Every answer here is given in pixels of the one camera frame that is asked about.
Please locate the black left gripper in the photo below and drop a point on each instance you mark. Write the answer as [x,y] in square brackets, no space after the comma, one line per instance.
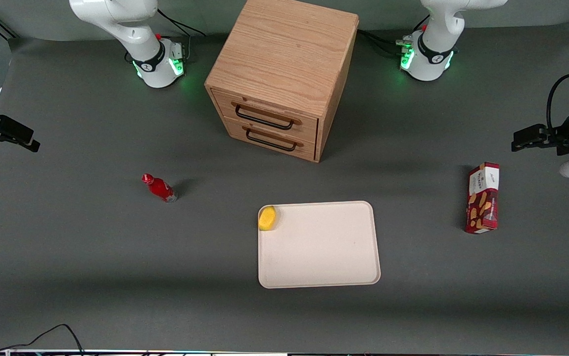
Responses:
[559,139]

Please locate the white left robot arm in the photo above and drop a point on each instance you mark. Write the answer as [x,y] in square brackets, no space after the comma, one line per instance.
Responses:
[433,54]

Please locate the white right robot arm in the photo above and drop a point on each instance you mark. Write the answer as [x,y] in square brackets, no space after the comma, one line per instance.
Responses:
[131,29]

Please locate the red cookie box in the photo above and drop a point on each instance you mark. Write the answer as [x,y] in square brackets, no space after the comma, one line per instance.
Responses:
[482,200]

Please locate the beige rectangular tray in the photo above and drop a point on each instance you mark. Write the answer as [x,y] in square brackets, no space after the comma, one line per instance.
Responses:
[319,244]

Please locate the red plastic bottle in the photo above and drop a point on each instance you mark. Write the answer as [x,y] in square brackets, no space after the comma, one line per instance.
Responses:
[161,188]

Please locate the wooden two-drawer cabinet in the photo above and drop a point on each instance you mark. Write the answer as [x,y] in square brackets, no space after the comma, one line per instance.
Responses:
[284,54]

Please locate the yellow lemon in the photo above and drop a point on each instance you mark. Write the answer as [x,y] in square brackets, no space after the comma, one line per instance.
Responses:
[267,218]

